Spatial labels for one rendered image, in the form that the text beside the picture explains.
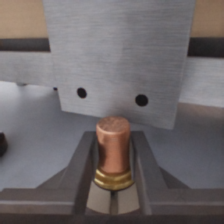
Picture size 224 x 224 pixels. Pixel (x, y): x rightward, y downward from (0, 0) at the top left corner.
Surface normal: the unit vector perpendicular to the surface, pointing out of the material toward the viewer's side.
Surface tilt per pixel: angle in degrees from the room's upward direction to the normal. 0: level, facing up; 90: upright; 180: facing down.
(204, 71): 90
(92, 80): 90
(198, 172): 180
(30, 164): 180
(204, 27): 90
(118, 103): 90
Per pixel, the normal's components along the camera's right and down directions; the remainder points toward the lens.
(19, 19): -0.36, 0.43
